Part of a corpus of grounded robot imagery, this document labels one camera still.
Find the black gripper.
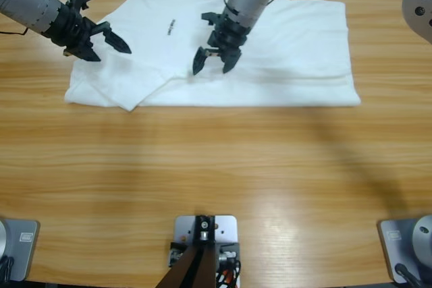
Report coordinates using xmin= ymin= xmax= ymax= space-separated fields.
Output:
xmin=192 ymin=13 xmax=252 ymax=76
xmin=42 ymin=1 xmax=133 ymax=63

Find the white t-shirt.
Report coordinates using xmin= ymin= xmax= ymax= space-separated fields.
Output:
xmin=63 ymin=0 xmax=362 ymax=113

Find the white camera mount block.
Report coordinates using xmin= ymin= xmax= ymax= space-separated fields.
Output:
xmin=168 ymin=214 xmax=242 ymax=288

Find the dark camera post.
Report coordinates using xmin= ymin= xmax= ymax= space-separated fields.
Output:
xmin=157 ymin=214 xmax=217 ymax=288

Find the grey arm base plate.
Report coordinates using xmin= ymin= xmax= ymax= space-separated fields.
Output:
xmin=0 ymin=217 xmax=41 ymax=283
xmin=377 ymin=213 xmax=432 ymax=284

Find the black base power cable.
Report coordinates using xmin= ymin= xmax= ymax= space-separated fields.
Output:
xmin=0 ymin=256 xmax=16 ymax=282
xmin=394 ymin=262 xmax=426 ymax=288

